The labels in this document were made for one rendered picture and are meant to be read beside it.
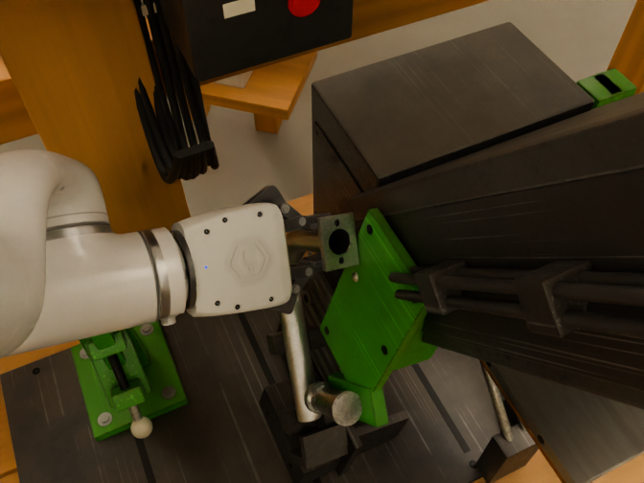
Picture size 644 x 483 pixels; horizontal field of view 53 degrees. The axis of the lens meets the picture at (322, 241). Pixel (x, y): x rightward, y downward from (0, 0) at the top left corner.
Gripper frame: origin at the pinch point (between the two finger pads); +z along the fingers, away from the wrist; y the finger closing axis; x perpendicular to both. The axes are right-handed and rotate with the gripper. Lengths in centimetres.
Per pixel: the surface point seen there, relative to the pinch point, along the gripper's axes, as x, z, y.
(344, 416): 0.4, 0.3, -19.5
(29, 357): 46, -28, -16
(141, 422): 23.5, -17.0, -22.3
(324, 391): 4.6, 0.3, -17.9
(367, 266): -3.9, 2.8, -2.9
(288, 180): 155, 71, 0
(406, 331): -9.6, 2.8, -8.5
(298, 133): 168, 84, 17
